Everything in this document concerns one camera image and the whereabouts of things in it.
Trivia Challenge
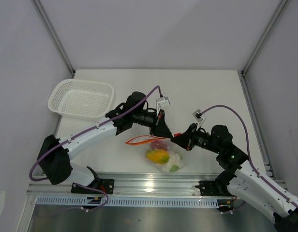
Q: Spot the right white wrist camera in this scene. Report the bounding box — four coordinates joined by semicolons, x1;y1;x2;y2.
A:
192;109;206;130

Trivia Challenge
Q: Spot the white perforated plastic basket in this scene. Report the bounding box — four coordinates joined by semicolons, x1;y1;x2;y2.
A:
47;79;115;121

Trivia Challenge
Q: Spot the white slotted cable duct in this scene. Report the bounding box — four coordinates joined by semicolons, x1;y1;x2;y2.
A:
36;196;219;208

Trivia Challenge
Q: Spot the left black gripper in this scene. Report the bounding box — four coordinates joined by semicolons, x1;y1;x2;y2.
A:
132;108;173;139

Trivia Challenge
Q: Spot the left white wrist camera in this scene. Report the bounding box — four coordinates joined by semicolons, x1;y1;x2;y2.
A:
156;97;170;115

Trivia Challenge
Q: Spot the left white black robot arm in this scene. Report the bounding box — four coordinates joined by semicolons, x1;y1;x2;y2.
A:
35;91;173;193

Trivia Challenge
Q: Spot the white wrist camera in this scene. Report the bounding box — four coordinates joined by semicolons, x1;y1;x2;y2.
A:
192;109;206;130
156;97;170;115

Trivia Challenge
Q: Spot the right aluminium frame post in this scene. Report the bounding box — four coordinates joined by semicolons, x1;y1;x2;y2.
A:
241;0;291;78

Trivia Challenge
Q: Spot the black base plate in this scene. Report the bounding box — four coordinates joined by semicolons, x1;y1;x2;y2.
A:
71;179;115;195
195;180;232;197

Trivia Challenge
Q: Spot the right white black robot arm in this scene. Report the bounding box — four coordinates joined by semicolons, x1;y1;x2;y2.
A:
171;123;298;232

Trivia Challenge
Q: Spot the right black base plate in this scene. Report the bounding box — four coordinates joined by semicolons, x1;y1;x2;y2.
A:
195;180;232;197

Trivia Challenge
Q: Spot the aluminium mounting rail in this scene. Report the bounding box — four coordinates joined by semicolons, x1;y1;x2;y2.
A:
26;173;217;198

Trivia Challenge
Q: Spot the left aluminium frame post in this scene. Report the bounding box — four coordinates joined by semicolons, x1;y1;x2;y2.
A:
31;0;75;77

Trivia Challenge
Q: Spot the clear red zip bag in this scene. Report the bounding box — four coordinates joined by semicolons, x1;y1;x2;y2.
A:
125;135;186;173

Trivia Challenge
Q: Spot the yellow green toy mango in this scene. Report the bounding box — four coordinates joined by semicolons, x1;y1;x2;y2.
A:
146;149;170;164

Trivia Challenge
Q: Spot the aluminium frame post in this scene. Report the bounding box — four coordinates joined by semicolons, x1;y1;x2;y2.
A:
241;0;291;78
31;0;75;77

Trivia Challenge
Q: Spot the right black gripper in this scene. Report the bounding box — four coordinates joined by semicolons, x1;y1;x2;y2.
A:
171;123;222;154

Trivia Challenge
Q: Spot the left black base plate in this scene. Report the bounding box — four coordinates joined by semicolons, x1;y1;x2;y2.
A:
71;179;115;195

